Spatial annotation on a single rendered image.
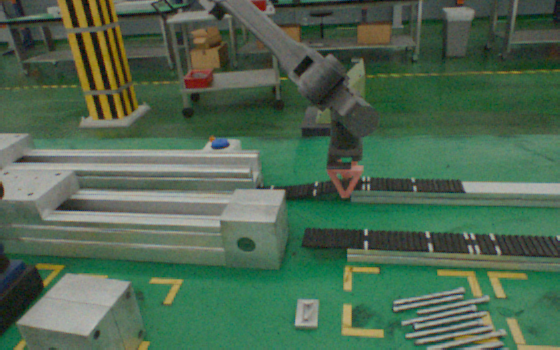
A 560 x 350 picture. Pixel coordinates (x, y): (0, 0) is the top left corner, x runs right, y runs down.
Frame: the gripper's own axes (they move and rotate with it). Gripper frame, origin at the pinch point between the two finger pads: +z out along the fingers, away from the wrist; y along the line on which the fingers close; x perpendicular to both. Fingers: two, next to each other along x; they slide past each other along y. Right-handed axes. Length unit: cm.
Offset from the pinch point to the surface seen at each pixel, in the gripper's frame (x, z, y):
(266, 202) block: -12.3, -6.4, 18.4
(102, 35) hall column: -214, 2, -255
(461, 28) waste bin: 118, 45, -477
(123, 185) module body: -47.4, -1.5, 5.1
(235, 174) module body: -21.8, -4.6, 5.0
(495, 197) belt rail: 28.8, 1.3, 1.7
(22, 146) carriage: -76, -8, -2
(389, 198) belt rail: 8.8, 2.0, 1.9
